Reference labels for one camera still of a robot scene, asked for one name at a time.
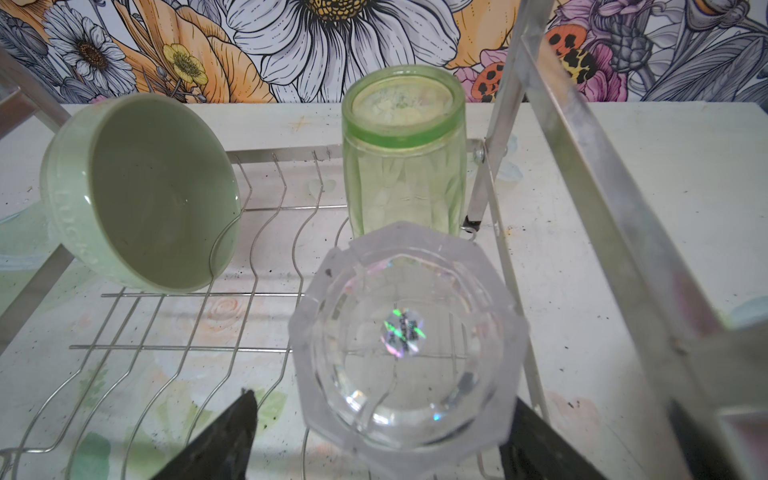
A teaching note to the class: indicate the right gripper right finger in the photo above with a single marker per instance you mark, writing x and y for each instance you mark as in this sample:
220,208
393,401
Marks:
534,450

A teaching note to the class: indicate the clear faceted glass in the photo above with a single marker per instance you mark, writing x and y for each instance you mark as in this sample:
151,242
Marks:
408,349

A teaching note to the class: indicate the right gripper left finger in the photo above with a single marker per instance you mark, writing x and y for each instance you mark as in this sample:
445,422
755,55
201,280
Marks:
222,450

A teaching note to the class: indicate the translucent pale green lid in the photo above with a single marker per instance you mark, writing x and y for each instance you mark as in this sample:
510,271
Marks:
27,241

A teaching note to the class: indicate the light green ceramic bowl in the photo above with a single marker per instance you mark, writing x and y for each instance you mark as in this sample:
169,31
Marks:
140,190

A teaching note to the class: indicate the green glass tumbler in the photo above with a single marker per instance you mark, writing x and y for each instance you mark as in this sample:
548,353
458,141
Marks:
404,149

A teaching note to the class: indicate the steel two-tier dish rack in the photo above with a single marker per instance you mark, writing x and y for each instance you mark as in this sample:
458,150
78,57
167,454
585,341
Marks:
314,239

